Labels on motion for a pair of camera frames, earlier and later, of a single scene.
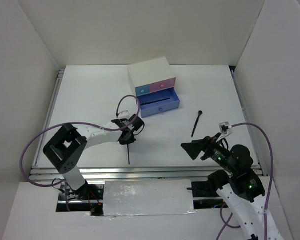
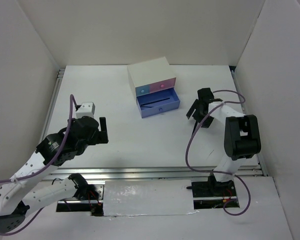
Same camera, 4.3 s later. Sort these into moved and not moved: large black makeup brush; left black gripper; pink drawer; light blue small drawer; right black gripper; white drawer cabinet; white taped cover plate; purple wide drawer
Moved: right black gripper; left black gripper
Not moved: light blue small drawer; pink drawer; white drawer cabinet; white taped cover plate; large black makeup brush; purple wide drawer
